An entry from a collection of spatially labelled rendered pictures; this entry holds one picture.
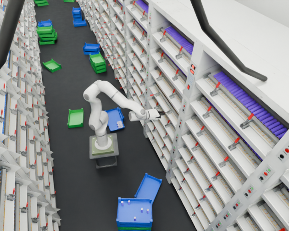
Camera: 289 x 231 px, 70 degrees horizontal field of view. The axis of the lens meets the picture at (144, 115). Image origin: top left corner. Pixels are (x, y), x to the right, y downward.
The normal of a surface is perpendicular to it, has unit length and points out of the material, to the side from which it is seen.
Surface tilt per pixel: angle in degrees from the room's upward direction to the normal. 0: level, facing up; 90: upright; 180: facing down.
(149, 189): 0
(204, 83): 17
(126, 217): 0
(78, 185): 0
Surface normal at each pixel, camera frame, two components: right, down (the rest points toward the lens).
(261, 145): -0.24, -0.59
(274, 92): 0.03, -0.69
